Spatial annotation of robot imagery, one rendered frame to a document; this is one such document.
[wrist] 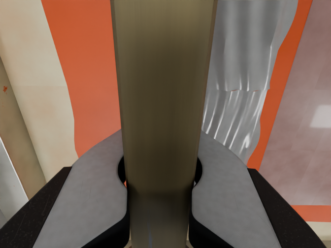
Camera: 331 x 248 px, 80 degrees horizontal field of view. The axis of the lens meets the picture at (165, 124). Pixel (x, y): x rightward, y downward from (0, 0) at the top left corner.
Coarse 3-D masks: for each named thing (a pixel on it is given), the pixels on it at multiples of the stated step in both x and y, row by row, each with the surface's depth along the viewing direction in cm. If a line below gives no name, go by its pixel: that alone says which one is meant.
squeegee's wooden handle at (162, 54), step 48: (144, 0) 5; (192, 0) 5; (144, 48) 6; (192, 48) 6; (144, 96) 6; (192, 96) 6; (144, 144) 7; (192, 144) 7; (144, 192) 8; (144, 240) 10
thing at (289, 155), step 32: (96, 96) 20; (288, 96) 20; (320, 96) 20; (96, 128) 22; (288, 128) 22; (320, 128) 22; (256, 160) 24; (288, 160) 24; (320, 160) 24; (288, 192) 27; (320, 192) 27
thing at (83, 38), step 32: (64, 0) 16; (96, 0) 16; (320, 0) 16; (64, 32) 17; (96, 32) 17; (288, 32) 18; (320, 32) 18; (64, 64) 19; (96, 64) 19; (288, 64) 19; (320, 64) 19
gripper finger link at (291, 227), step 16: (256, 176) 9; (272, 192) 8; (272, 208) 7; (288, 208) 7; (272, 224) 7; (288, 224) 7; (304, 224) 7; (288, 240) 6; (304, 240) 6; (320, 240) 6
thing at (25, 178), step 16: (0, 64) 18; (0, 80) 18; (0, 96) 18; (0, 112) 18; (16, 112) 20; (0, 128) 18; (16, 128) 20; (0, 144) 19; (16, 144) 20; (32, 144) 23; (0, 160) 20; (16, 160) 20; (32, 160) 23; (0, 176) 21; (16, 176) 21; (32, 176) 23; (0, 192) 22; (16, 192) 22; (32, 192) 23; (0, 208) 23; (16, 208) 23
